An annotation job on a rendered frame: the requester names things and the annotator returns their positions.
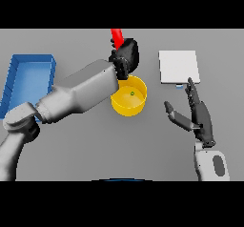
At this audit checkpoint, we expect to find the pale square measuring scale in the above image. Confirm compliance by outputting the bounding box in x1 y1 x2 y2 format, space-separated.
158 50 201 89

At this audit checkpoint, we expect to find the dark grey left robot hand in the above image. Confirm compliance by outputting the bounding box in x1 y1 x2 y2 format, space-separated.
108 37 140 81

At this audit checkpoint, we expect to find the blue tray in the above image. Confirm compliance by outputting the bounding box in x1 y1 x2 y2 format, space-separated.
0 53 57 122

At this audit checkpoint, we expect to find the red beaker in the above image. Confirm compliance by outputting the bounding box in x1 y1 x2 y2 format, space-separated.
110 29 126 52

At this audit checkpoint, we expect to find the yellow bowl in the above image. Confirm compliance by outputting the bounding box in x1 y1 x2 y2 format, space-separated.
110 74 148 117

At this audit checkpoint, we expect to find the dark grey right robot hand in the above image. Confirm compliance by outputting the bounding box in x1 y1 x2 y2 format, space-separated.
163 76 216 149

